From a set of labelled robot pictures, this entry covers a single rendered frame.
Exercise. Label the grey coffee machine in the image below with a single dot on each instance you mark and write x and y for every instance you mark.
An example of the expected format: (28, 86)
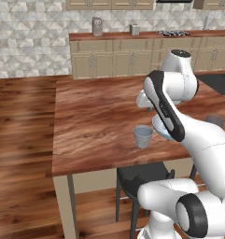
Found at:
(97, 26)

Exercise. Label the silver tap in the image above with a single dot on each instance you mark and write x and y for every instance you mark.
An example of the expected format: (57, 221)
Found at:
(206, 23)

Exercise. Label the beige base cupboard run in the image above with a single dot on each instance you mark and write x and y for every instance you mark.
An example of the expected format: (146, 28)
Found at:
(117, 59)

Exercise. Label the grey glass of water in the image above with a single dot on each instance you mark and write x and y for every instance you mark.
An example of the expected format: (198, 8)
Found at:
(143, 137)

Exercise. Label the pale blue ice bowl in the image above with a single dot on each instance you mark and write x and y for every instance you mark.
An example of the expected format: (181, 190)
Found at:
(159, 127)

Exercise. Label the black hob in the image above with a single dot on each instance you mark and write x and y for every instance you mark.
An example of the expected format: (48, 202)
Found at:
(173, 32)

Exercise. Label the black extractor hood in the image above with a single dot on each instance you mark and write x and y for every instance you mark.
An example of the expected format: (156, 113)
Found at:
(174, 1)

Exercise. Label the black flat panel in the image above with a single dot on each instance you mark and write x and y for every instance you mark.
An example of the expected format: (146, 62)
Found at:
(218, 82)

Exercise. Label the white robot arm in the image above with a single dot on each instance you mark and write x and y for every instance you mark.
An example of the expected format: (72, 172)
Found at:
(207, 146)

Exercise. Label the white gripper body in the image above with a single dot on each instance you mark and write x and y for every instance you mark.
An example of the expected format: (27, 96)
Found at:
(143, 99)

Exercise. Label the dark grey stool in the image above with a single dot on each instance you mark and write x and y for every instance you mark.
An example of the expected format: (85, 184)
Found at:
(138, 177)

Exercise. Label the beige wall cupboard run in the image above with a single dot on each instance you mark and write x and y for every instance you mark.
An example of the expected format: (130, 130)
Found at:
(110, 4)

